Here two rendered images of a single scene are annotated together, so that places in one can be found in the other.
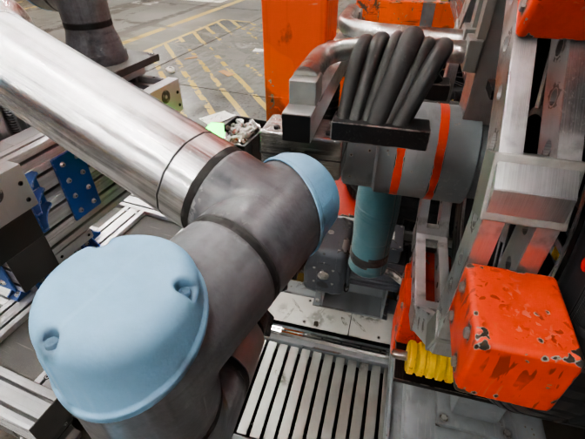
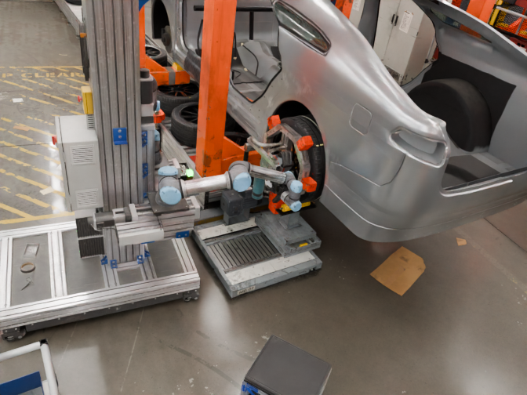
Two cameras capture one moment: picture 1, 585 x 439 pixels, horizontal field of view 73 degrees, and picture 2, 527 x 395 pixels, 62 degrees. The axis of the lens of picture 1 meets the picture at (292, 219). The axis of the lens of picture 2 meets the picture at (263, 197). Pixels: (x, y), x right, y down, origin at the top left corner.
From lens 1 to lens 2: 2.76 m
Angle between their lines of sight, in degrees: 40
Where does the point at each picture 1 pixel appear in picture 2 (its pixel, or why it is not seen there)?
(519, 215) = (306, 170)
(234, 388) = not seen: hidden behind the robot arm
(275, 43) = (208, 139)
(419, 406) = (280, 228)
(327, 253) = (238, 200)
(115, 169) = (276, 179)
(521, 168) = (305, 165)
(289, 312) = (219, 231)
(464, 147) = not seen: hidden behind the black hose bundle
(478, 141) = not seen: hidden behind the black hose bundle
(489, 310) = (307, 182)
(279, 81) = (209, 150)
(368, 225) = (260, 183)
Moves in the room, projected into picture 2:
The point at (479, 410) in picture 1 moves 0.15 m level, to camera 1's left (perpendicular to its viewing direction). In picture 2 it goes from (292, 221) to (281, 227)
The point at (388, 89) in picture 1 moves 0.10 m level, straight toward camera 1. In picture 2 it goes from (288, 160) to (296, 167)
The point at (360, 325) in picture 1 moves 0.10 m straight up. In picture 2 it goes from (244, 224) to (245, 215)
